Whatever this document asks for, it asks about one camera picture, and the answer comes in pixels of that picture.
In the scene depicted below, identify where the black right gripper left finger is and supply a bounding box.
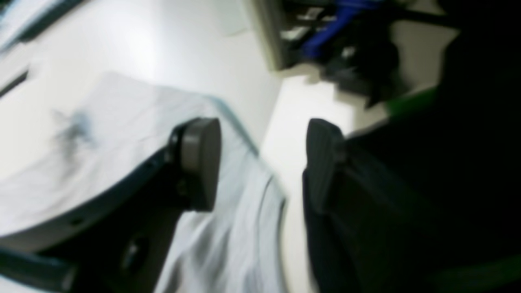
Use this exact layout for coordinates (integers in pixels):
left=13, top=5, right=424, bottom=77
left=0, top=118, right=222, bottom=293

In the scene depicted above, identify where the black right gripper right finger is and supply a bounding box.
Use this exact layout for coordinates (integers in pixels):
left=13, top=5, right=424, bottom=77
left=304, top=118, right=520, bottom=293

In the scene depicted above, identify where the grey t-shirt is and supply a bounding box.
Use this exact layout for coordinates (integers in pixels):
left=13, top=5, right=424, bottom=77
left=1, top=74, right=287, bottom=293

